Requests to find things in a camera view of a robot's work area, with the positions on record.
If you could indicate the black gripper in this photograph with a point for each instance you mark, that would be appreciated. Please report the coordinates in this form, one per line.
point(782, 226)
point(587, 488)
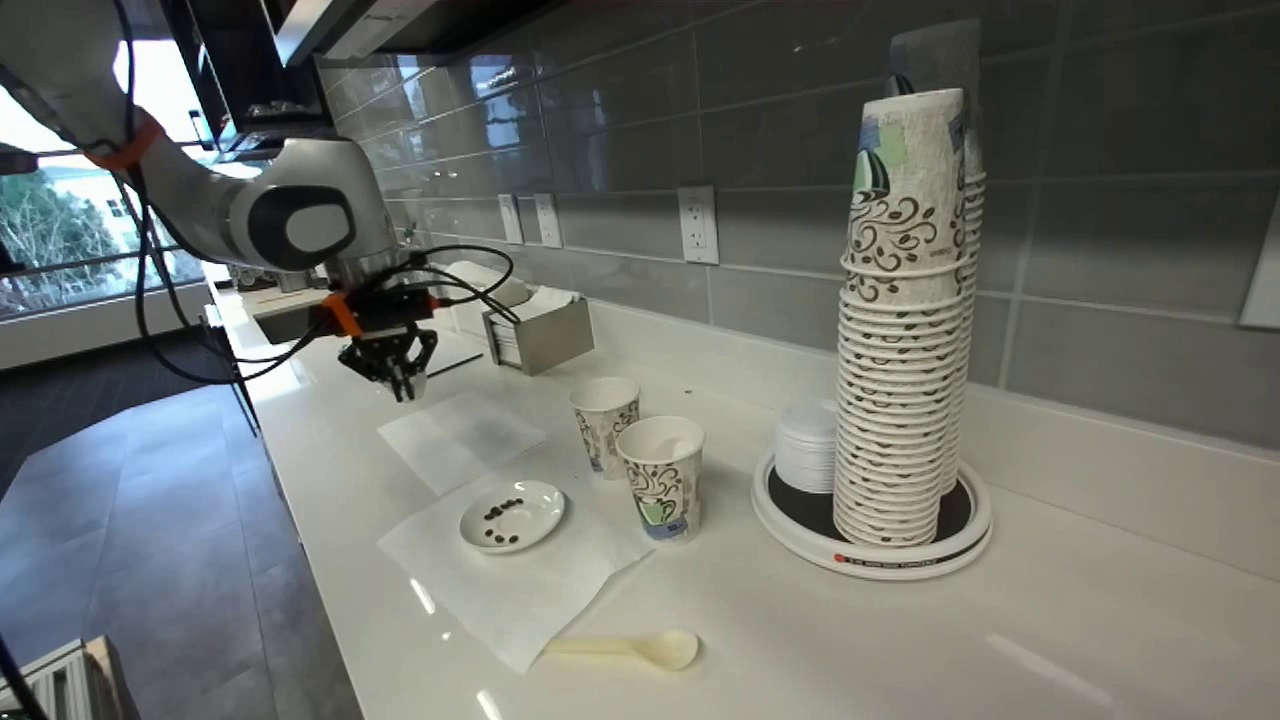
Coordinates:
point(386, 331)

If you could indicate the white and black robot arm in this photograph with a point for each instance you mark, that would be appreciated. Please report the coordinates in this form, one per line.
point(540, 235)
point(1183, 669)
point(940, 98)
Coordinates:
point(310, 204)

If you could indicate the patterned paper cup rear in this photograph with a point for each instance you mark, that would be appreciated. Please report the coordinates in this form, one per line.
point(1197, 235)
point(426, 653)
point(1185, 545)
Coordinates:
point(605, 406)

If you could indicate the patterned paper cup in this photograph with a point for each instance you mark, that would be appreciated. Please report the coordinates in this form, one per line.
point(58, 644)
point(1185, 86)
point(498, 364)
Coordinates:
point(661, 465)
point(605, 406)

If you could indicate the patterned paper cup front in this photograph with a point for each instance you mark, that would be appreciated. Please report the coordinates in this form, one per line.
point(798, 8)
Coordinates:
point(661, 465)

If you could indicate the round cup holder tray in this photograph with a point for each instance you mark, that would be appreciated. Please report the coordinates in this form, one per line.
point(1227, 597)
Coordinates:
point(900, 540)

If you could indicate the white paper napkin left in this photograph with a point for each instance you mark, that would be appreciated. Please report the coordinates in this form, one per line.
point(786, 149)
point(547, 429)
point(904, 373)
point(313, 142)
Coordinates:
point(460, 441)

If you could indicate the metal napkin holder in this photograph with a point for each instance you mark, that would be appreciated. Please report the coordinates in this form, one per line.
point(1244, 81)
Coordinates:
point(540, 333)

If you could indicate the white saucer with dark pattern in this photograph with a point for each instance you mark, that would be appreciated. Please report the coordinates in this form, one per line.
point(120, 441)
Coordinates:
point(515, 516)

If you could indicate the white power outlet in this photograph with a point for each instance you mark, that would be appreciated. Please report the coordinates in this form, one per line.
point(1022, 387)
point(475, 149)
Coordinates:
point(547, 216)

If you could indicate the white paper napkin under saucer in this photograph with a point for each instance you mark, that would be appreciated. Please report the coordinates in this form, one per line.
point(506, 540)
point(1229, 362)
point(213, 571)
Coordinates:
point(521, 600)

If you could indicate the white outlet near cups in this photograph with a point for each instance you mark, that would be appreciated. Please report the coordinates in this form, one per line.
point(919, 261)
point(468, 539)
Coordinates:
point(696, 226)

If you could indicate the white plastic spoon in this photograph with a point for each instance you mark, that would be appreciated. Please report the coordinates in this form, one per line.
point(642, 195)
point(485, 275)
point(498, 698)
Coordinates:
point(669, 650)

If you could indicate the front stack of paper cups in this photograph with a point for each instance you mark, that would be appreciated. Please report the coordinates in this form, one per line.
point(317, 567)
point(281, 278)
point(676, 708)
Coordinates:
point(891, 346)

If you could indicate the stack of paper cups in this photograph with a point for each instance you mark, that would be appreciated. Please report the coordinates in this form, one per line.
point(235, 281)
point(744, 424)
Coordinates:
point(891, 346)
point(939, 77)

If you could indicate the rear stack of paper cups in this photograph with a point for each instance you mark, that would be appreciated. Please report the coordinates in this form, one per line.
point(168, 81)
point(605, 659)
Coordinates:
point(939, 77)

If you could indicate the white light switch plate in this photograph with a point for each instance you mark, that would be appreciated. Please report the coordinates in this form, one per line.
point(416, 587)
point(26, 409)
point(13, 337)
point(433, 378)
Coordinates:
point(508, 216)

